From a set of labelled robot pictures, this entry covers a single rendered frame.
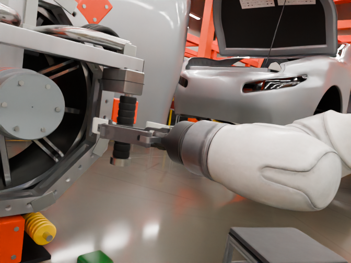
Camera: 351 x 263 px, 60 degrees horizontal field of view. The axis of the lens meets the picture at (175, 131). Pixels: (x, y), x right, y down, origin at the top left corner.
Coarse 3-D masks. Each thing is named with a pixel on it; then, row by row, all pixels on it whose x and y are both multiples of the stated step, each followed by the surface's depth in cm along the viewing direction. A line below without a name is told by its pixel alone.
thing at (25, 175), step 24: (48, 24) 81; (48, 72) 82; (72, 72) 92; (72, 96) 96; (72, 120) 94; (0, 144) 77; (48, 144) 85; (72, 144) 88; (0, 168) 92; (24, 168) 89; (48, 168) 85
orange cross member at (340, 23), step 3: (339, 21) 534; (342, 21) 530; (345, 21) 526; (348, 21) 523; (339, 24) 533; (342, 24) 530; (345, 24) 526; (348, 24) 523; (339, 27) 533; (342, 27) 530; (345, 27) 526; (348, 27) 523
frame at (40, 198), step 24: (48, 0) 69; (72, 0) 73; (72, 24) 74; (96, 72) 84; (96, 96) 86; (96, 144) 84; (72, 168) 80; (0, 192) 74; (24, 192) 77; (48, 192) 77; (0, 216) 69
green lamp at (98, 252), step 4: (92, 252) 45; (96, 252) 45; (100, 252) 45; (80, 256) 43; (84, 256) 43; (88, 256) 44; (92, 256) 44; (96, 256) 44; (100, 256) 44; (104, 256) 44; (80, 260) 43; (84, 260) 42; (88, 260) 42; (92, 260) 43; (96, 260) 43; (100, 260) 43; (104, 260) 43; (108, 260) 43; (112, 260) 44
